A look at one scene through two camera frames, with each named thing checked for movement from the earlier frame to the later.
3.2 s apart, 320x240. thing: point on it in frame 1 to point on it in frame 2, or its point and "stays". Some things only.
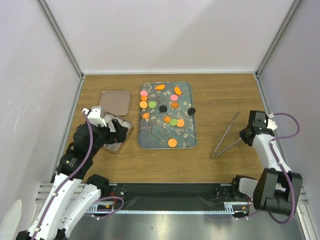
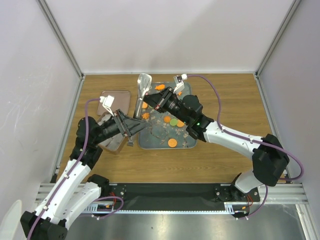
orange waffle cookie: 167,119 stays
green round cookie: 173,122 stays
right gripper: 242,135 to 159,100
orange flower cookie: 145,115 stays
